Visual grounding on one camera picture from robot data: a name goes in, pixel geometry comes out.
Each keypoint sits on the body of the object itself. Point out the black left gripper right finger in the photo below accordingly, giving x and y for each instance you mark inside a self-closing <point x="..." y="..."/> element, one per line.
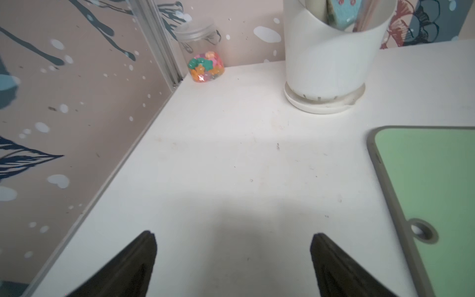
<point x="339" y="275"/>

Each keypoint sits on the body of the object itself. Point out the white utensil holder cup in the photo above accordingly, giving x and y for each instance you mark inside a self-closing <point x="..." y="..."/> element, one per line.
<point x="326" y="68"/>

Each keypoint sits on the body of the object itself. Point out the candy jar with lid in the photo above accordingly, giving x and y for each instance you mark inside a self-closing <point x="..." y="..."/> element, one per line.
<point x="198" y="40"/>

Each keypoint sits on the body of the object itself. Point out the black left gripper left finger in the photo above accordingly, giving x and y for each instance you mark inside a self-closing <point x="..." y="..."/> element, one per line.
<point x="128" y="274"/>

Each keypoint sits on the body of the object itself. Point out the green cutting board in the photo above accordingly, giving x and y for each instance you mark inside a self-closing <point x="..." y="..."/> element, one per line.
<point x="427" y="176"/>

